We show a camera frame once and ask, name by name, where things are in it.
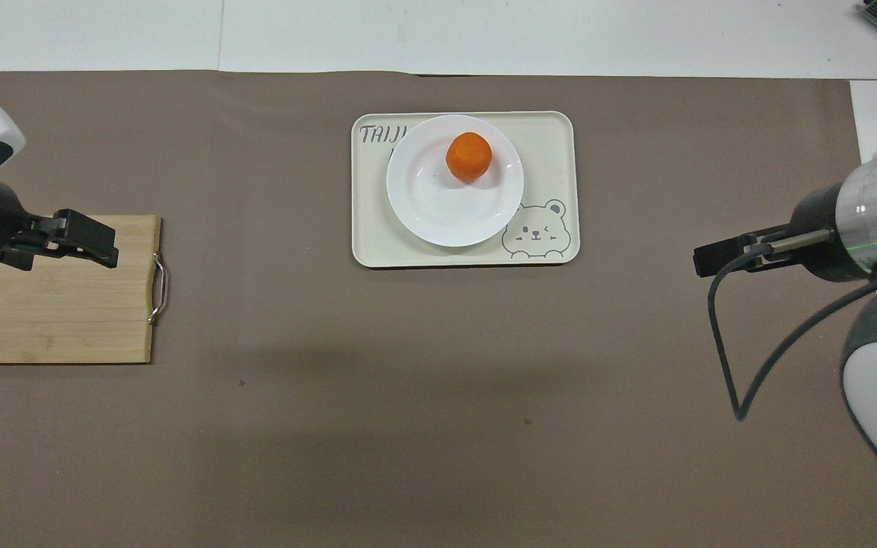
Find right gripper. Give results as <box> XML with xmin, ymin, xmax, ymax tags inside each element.
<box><xmin>747</xmin><ymin>182</ymin><xmax>868</xmax><ymax>285</ymax></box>

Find orange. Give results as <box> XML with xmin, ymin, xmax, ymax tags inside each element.
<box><xmin>445</xmin><ymin>131</ymin><xmax>494</xmax><ymax>183</ymax></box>

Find white round plate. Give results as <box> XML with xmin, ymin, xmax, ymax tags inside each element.
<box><xmin>385</xmin><ymin>113</ymin><xmax>526</xmax><ymax>249</ymax></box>

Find cream tray with bear print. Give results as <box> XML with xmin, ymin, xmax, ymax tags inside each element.
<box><xmin>351</xmin><ymin>110</ymin><xmax>582</xmax><ymax>269</ymax></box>

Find bamboo cutting board, metal handle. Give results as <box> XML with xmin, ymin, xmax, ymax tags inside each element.
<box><xmin>0</xmin><ymin>214</ymin><xmax>171</xmax><ymax>365</ymax></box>

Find black cable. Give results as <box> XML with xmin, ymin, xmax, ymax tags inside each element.
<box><xmin>706</xmin><ymin>231</ymin><xmax>877</xmax><ymax>422</ymax></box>

